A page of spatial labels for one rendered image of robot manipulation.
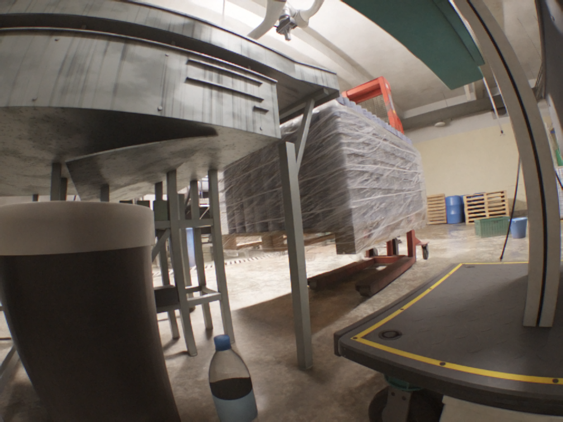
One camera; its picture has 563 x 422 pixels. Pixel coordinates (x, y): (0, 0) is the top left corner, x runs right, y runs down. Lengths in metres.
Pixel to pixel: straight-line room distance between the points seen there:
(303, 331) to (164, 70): 0.88
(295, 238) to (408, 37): 0.68
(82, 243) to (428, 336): 0.56
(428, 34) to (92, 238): 0.84
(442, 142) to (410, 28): 9.63
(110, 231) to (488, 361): 0.58
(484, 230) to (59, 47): 4.52
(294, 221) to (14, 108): 0.83
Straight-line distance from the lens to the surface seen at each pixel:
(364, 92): 3.04
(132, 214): 0.45
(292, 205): 0.77
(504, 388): 0.34
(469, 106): 9.64
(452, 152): 10.11
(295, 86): 0.99
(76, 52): 0.68
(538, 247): 0.45
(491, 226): 4.29
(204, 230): 5.49
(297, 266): 0.78
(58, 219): 0.40
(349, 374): 0.90
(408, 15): 0.66
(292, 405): 0.78
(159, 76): 0.66
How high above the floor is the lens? 0.53
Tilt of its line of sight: 4 degrees up
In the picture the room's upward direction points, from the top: 5 degrees counter-clockwise
